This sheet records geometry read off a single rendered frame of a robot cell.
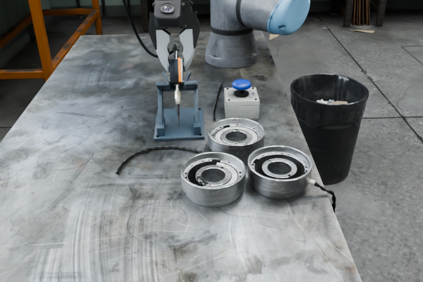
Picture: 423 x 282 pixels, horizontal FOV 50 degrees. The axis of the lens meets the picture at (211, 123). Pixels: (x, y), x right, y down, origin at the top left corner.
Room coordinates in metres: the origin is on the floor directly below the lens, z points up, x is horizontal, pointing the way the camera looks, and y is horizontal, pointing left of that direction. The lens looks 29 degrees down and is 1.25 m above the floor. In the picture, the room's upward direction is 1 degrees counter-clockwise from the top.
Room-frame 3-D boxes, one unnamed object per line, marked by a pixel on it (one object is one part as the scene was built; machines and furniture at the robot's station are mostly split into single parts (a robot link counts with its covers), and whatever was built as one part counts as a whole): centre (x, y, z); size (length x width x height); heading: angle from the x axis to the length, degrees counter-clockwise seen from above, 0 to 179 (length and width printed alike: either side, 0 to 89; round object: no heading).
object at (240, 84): (0.88, -0.06, 0.85); 0.04 x 0.04 x 0.05
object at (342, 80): (1.82, -0.52, 0.21); 0.34 x 0.34 x 0.43
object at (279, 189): (0.62, -0.11, 0.82); 0.10 x 0.10 x 0.04
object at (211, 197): (0.60, 0.00, 0.82); 0.10 x 0.10 x 0.04
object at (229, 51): (1.21, -0.06, 0.85); 0.15 x 0.15 x 0.10
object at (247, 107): (0.88, -0.07, 0.82); 0.08 x 0.07 x 0.05; 1
